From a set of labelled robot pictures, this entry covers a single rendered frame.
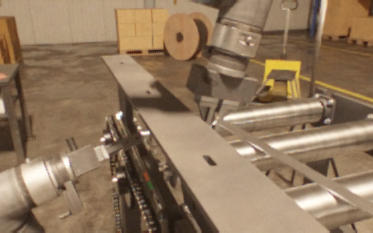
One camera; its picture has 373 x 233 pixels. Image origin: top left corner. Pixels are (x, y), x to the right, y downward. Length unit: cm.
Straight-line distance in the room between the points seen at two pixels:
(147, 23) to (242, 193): 769
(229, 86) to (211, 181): 30
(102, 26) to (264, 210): 1038
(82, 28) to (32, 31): 137
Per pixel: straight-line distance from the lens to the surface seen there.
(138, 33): 796
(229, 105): 66
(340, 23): 1127
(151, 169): 85
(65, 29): 1057
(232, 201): 33
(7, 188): 69
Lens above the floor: 136
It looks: 21 degrees down
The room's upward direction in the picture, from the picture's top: straight up
